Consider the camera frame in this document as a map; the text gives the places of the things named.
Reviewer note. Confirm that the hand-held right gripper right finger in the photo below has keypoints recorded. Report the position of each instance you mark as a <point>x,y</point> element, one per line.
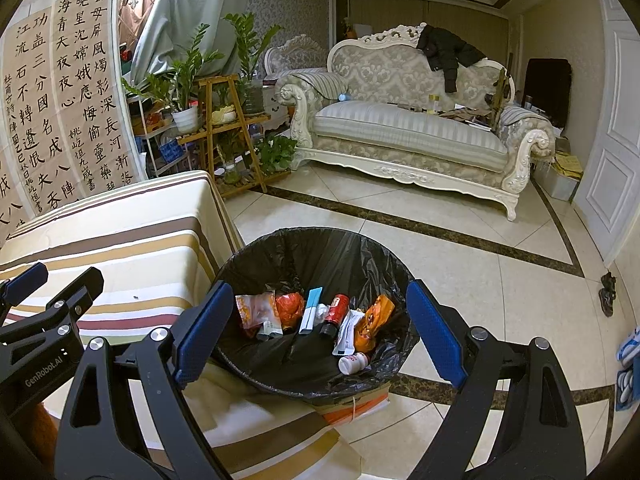
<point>437,332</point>

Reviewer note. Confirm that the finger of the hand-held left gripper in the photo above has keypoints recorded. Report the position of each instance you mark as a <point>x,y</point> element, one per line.
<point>27,278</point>
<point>82,292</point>

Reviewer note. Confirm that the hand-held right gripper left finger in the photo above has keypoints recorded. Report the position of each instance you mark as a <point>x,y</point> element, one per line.
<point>202,335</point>

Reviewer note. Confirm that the clear wrapper with orange print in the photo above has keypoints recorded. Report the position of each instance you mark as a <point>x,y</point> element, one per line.
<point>252,312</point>

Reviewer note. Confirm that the orange snack wrapper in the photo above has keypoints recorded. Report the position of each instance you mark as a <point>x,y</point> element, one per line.
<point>375,322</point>

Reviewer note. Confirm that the white wrapper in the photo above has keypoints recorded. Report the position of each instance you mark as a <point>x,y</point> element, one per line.
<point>270,331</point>

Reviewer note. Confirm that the small white bottle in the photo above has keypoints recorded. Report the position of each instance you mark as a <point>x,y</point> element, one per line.
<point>354,362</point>

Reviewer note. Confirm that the white and red sachet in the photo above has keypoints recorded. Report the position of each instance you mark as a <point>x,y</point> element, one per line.
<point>347,332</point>

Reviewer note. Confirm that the black-lined trash bin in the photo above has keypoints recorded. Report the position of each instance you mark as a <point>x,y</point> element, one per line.
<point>300,365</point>

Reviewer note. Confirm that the dark bottle with red label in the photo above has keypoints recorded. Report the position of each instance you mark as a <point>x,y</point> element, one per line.
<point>336,310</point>

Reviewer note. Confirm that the white card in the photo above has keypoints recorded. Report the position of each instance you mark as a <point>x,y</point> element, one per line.
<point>309,324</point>

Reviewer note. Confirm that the striped tablecloth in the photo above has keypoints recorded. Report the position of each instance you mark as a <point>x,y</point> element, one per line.
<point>125,240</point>

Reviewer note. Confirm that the blue crate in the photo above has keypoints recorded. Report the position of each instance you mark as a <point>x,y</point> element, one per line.
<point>169,151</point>

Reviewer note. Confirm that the white metal rack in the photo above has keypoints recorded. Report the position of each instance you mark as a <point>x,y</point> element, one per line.
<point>145,135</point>

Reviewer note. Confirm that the dark shoes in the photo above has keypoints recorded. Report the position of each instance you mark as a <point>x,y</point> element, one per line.
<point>608,292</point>

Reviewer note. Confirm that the small leafy floor plant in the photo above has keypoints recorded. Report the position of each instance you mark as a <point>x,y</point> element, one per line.
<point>275,155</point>

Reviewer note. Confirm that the blue and white slippers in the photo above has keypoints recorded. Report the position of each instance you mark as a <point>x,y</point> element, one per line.
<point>629,365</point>

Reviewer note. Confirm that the grey box with yellow papers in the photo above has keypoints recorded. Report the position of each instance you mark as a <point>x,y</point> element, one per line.
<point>560,177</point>

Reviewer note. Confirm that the ornate cream sofa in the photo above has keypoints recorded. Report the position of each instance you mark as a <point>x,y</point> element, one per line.
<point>400,135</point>

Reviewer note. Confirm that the wooden plant stand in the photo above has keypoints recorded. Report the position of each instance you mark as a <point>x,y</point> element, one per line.
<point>240,125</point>

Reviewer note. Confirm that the pile of papers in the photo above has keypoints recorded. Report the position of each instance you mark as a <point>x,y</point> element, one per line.
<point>467,116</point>

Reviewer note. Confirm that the yellow plant bowl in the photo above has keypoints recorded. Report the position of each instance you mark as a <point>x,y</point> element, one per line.
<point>223,115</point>

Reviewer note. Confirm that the tall plant in white pot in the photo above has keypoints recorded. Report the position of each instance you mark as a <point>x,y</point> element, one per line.
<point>187,90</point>

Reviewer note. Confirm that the white panel door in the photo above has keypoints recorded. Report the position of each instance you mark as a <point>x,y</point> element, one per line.
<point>612,135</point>

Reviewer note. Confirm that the black cabinet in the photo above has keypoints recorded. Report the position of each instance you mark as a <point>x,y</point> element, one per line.
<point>547,90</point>

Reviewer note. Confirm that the striped sofa throw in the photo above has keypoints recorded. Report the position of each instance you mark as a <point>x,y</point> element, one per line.
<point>317,84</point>

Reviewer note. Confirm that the black jacket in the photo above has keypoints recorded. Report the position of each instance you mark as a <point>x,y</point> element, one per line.
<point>447,52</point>

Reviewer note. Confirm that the tall plant in dark pot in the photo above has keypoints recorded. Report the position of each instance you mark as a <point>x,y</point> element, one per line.
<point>252,50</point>

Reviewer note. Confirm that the ornate cream armchair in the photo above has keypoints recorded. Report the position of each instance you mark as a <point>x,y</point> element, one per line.
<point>295,55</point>

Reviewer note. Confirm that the grey-green curtain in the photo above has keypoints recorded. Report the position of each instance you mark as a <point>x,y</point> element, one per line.
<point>190,10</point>

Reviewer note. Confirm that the calligraphy wall sheet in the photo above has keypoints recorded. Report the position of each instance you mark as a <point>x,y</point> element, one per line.
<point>35,110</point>
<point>10,210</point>
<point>95,95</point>

